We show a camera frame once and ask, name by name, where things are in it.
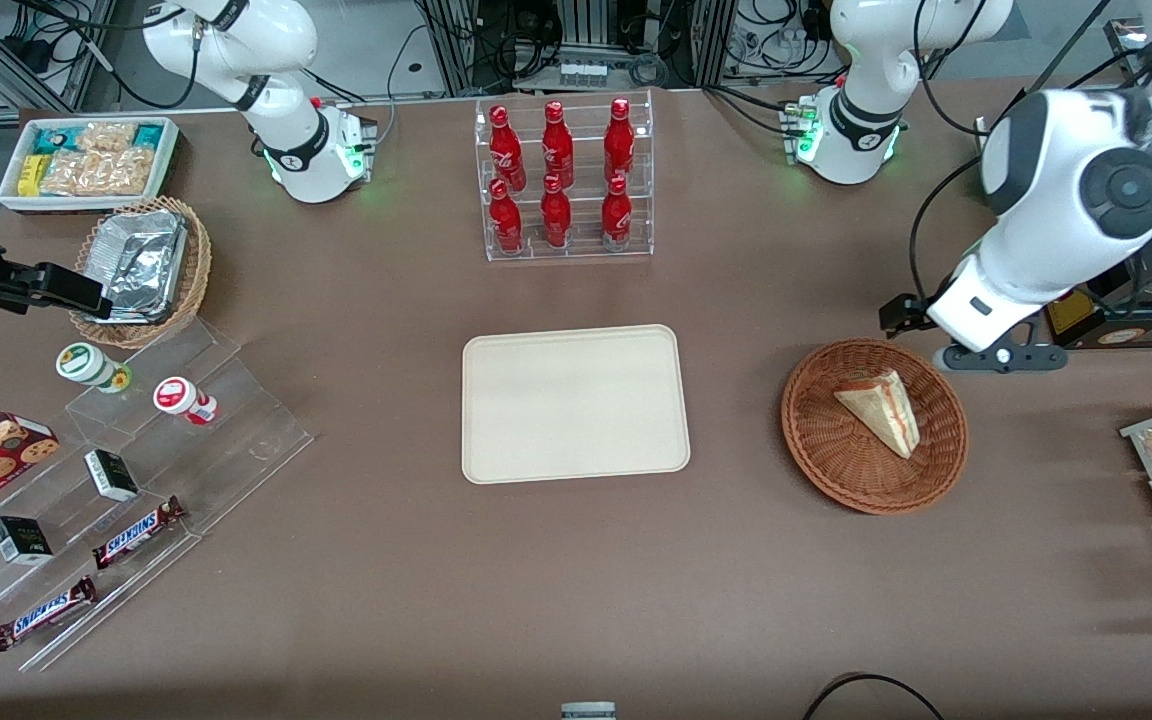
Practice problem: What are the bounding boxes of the red lid yoghurt cup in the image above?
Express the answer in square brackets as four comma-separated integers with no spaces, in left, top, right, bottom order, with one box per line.
[153,376,219,426]

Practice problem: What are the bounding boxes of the Snickers chocolate bar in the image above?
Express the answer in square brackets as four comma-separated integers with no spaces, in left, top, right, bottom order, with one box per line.
[0,576,98,652]
[92,496,186,570]

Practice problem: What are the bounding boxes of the clear rice cracker bag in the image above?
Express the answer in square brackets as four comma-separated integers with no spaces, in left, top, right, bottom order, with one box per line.
[74,121,139,154]
[40,148,159,197]

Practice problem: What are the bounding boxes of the aluminium equipment rack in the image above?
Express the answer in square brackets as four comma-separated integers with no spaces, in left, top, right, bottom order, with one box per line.
[416,0,737,96]

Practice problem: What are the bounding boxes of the red cola bottle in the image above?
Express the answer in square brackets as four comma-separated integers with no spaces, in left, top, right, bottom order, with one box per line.
[601,175,633,251]
[540,174,573,249]
[603,97,636,183]
[489,104,527,191]
[541,100,575,189]
[489,178,525,254]

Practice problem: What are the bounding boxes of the oval tan wicker basket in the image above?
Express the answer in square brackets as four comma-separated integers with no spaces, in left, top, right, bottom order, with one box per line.
[69,196,213,350]

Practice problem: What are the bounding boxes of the clear acrylic stepped shelf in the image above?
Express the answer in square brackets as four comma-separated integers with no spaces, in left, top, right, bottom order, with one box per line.
[0,317,315,673]

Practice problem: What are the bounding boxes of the cream plastic tray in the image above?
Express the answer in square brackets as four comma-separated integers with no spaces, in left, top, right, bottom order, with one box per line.
[462,324,691,485]

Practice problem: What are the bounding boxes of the clear acrylic bottle rack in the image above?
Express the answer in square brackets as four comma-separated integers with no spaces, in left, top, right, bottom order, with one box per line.
[474,90,655,263]

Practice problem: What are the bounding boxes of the black floor cable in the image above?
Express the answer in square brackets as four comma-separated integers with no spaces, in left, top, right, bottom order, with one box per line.
[801,672,947,720]

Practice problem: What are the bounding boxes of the green lid yoghurt cup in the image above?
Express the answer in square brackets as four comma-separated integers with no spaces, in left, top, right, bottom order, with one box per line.
[56,342,133,394]

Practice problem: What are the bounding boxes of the small black box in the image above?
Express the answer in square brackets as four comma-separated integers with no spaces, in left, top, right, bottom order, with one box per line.
[0,516,54,566]
[84,449,140,502]

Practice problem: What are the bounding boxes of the aluminium foil tray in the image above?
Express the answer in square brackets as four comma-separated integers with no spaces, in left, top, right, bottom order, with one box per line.
[84,210,189,323]

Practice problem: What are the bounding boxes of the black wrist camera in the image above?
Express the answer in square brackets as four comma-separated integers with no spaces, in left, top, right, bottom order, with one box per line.
[880,294,934,338]

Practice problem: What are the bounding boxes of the triangular sandwich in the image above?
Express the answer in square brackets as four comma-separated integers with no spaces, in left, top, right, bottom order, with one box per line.
[833,369,922,460]

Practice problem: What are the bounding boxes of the white plastic snack bin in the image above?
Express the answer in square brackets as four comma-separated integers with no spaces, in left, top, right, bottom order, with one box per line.
[0,116,182,214]

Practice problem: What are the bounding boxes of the black camera cable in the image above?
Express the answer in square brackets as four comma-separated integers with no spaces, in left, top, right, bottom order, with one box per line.
[909,155,984,301]

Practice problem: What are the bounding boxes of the round brown wicker basket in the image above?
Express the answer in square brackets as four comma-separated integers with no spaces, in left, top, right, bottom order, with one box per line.
[781,338,969,516]

